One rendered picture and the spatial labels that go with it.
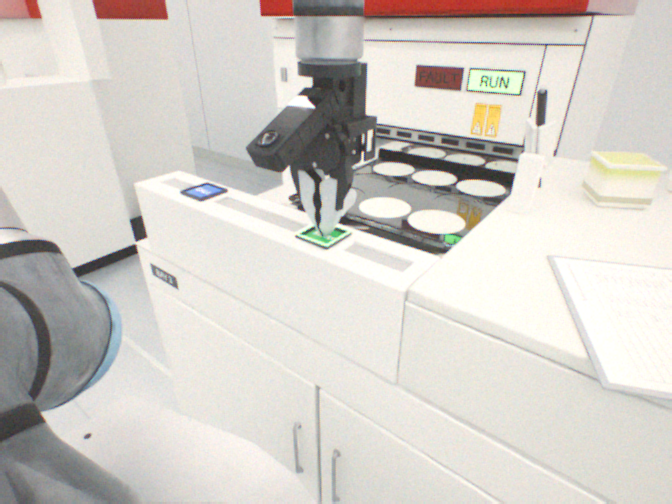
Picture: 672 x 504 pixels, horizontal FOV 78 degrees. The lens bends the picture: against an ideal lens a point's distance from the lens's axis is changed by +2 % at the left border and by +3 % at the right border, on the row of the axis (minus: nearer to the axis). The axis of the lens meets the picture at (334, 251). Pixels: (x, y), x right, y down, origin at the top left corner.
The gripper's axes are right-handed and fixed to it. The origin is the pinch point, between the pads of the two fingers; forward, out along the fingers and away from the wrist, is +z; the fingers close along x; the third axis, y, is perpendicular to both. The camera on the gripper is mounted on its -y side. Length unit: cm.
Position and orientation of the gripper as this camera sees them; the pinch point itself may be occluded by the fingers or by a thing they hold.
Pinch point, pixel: (320, 229)
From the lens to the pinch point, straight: 54.0
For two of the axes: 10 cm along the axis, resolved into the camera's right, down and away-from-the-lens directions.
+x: -7.9, -3.0, 5.3
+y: 6.1, -3.9, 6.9
